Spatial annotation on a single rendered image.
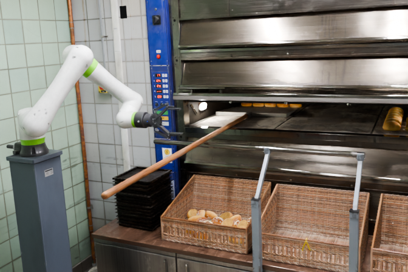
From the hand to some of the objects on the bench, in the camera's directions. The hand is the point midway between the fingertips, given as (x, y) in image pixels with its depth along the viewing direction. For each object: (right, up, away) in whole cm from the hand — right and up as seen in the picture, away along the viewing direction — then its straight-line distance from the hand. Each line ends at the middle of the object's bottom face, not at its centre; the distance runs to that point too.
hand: (178, 121), depth 244 cm
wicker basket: (+75, -71, +11) cm, 104 cm away
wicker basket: (+23, -69, +38) cm, 82 cm away
